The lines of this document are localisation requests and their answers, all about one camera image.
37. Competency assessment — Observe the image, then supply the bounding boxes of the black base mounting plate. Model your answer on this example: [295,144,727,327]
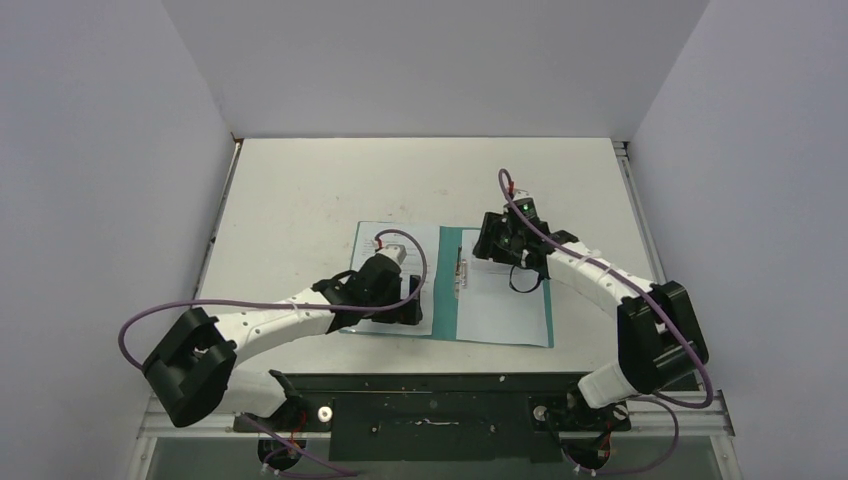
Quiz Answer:
[232,373,631,463]

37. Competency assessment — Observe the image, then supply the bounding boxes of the metal folder clip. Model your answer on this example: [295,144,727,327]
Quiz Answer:
[454,246,468,298]

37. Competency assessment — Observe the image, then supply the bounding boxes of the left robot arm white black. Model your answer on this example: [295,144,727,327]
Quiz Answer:
[141,245,426,431]

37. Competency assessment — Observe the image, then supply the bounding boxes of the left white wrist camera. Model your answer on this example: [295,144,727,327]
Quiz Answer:
[375,244,407,266]

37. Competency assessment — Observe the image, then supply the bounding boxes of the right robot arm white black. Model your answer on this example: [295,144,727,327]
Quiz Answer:
[472,198,709,430]

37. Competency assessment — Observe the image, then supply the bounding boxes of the aluminium rail frame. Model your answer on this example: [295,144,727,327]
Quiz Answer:
[137,140,735,440]

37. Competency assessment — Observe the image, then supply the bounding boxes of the teal folder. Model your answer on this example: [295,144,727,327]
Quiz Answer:
[339,220,556,350]

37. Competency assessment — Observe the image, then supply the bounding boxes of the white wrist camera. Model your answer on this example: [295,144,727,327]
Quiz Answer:
[512,190,538,221]
[375,244,407,266]

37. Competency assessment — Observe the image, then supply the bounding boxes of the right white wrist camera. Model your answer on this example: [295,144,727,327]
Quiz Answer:
[512,190,538,221]

